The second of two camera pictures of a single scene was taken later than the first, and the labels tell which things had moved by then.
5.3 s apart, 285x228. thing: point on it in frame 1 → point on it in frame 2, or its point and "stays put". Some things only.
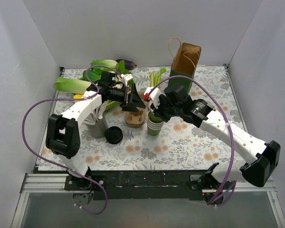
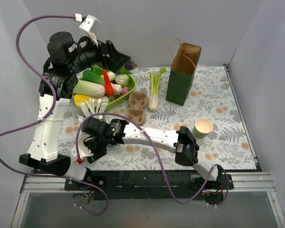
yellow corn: x=77 y=96 stays put
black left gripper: x=128 y=95 → x=107 y=56
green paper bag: x=184 y=64 stays put
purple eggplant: x=128 y=65 stays put
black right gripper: x=163 y=107 → x=95 y=149
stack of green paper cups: x=154 y=125 → x=83 y=151
